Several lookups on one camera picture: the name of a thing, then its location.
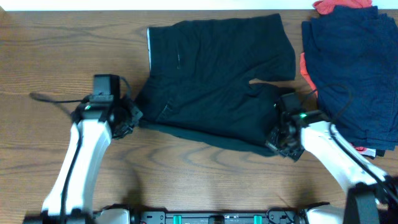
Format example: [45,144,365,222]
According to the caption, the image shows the black shorts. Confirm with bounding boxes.
[136,14,296,157]

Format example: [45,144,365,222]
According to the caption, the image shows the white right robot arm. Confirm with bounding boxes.
[266,93,397,223]

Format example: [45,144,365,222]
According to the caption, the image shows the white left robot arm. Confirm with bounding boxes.
[23,74,142,223]

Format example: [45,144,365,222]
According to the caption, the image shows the navy blue shorts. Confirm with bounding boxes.
[302,6,397,150]

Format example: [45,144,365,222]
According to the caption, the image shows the black garment under pile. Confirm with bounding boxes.
[366,149,385,157]

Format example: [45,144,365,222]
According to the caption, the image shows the orange red garment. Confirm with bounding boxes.
[299,0,373,156]

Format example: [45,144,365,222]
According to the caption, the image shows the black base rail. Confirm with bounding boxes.
[93,203,312,224]

